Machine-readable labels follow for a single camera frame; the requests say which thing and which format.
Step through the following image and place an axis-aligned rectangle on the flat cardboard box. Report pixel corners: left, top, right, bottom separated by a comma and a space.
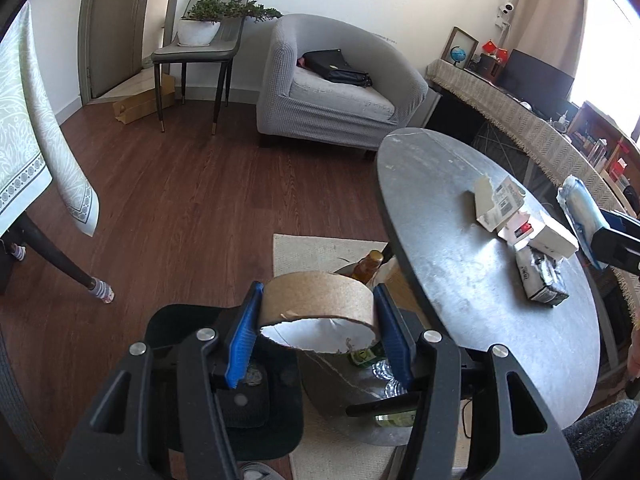
112, 74, 177, 123

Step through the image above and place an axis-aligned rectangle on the potted plant in white pot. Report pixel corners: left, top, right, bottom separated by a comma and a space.
177, 0, 283, 47

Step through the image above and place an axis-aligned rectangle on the beige rug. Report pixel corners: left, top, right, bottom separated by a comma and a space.
272, 233, 416, 480

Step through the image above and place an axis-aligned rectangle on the beige curtain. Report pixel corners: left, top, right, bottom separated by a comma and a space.
505, 0, 588, 66

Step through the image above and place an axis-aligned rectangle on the pale patterned tablecloth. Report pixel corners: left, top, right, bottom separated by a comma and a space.
0, 2, 100, 237

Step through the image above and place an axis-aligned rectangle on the sideboard with beige fringed cloth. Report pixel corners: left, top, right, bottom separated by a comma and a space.
425, 58, 631, 211

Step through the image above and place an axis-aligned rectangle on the dark green trash bin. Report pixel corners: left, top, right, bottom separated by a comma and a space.
145, 304, 305, 461

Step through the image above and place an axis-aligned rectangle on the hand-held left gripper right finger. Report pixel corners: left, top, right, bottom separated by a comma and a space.
372, 284, 583, 480

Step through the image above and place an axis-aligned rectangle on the pile of clear water bottles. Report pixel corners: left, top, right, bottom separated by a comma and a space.
372, 357, 416, 426

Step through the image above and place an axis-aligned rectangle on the red desk ornament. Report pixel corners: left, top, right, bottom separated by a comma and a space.
481, 40, 511, 63

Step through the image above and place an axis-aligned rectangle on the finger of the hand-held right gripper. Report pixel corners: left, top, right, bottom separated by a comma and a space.
600, 208, 640, 235
580, 227, 640, 277

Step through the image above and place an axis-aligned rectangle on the amber glass bottle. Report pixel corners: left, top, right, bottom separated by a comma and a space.
350, 250, 385, 286

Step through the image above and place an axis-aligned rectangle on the grey green door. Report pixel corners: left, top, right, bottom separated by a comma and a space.
79, 0, 151, 101

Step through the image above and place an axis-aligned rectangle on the black table leg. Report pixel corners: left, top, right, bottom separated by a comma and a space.
15, 210, 96, 291

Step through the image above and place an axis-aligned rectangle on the grey fuzzy cloth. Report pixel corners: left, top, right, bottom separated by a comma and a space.
562, 400, 640, 480

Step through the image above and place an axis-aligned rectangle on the grey dining chair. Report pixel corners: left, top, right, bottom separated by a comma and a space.
151, 0, 251, 136

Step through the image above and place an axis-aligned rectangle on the blue white plastic wrapper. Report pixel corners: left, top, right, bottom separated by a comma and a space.
556, 176, 609, 262

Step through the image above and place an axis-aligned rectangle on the wooden shelf unit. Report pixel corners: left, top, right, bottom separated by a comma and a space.
567, 100, 640, 211

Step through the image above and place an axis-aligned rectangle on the green glass bottle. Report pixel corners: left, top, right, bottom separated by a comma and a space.
350, 347, 386, 366

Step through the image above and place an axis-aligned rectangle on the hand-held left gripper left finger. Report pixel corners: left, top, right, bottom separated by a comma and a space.
55, 281, 264, 480

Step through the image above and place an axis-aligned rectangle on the grey armchair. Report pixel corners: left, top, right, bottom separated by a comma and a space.
256, 13, 429, 153

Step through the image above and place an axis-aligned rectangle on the white black packet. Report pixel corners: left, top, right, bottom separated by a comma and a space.
515, 246, 571, 307

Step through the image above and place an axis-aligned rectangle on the torn white barcode carton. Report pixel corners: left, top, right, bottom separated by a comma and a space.
472, 175, 527, 233

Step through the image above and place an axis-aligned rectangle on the wooden picture frame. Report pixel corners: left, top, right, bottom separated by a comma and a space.
442, 26, 480, 68

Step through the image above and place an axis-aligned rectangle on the black monitor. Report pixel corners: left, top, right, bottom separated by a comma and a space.
500, 49, 576, 103

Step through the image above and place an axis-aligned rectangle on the grey striped floor mat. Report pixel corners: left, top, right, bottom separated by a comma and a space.
0, 327, 58, 480

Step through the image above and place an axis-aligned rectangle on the white box with red print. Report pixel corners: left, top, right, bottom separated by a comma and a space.
497, 210, 581, 258

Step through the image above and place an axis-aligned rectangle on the black bag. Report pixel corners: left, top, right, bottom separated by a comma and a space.
302, 49, 373, 88

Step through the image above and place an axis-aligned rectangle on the round grey side table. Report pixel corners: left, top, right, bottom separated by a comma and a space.
300, 127, 621, 447

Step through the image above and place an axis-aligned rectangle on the cardboard tape roll core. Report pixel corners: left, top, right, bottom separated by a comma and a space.
258, 271, 380, 353

